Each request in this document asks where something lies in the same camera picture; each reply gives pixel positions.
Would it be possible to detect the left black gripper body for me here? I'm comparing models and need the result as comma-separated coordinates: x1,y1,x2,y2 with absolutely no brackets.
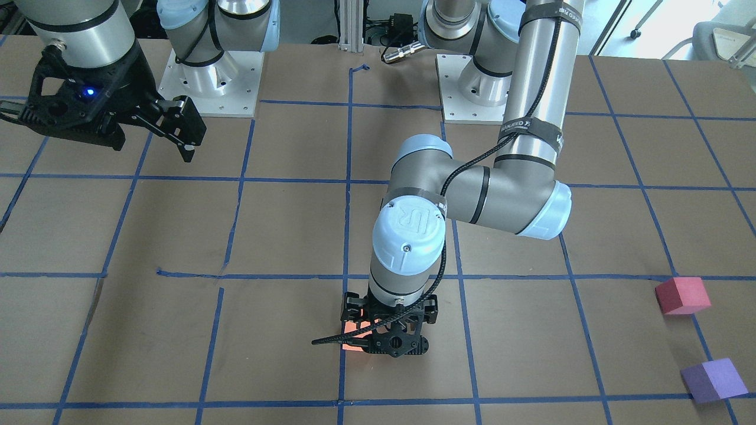
343,292,438,358

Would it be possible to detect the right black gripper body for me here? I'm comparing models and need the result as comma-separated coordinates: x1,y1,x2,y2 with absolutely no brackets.
2,41,163,151

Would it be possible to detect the orange foam cube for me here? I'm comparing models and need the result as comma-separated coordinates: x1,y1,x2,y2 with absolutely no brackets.
341,306,386,354

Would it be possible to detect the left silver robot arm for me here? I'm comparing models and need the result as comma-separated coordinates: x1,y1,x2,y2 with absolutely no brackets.
312,1,584,357

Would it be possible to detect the red foam cube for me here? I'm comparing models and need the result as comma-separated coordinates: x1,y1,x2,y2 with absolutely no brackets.
654,276,711,315

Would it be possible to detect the purple foam cube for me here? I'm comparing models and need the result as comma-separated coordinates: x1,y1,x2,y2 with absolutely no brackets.
680,358,749,404

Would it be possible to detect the grey office chair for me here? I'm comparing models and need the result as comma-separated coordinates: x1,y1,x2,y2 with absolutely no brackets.
662,19,755,69

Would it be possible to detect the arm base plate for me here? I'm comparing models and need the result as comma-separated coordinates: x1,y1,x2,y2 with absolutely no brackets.
436,54,512,125
158,51,265,118

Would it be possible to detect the aluminium frame post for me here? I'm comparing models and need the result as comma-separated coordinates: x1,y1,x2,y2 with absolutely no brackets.
337,0,366,55

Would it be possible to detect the silver cable connector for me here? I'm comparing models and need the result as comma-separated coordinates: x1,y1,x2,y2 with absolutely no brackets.
381,41,427,64

